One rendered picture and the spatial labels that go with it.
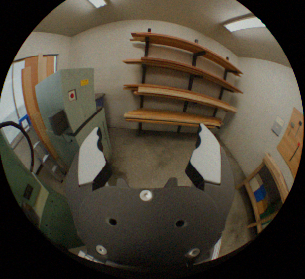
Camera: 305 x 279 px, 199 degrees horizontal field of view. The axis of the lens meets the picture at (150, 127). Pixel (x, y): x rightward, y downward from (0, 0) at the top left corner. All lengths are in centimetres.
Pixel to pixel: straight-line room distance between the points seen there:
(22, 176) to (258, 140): 321
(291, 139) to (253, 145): 109
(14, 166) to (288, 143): 314
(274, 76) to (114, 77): 355
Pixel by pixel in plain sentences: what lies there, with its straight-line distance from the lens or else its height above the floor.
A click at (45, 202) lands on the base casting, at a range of 81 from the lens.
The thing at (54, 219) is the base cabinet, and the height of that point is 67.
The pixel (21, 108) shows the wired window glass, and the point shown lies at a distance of 228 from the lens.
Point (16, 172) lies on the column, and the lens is 78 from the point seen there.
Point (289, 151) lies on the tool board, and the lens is 243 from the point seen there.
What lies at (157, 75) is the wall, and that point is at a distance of 188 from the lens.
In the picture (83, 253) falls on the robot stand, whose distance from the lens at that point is 69.
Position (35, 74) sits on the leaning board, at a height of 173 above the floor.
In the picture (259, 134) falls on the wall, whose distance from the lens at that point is 251.
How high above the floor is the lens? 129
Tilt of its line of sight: 33 degrees down
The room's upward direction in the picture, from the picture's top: 7 degrees clockwise
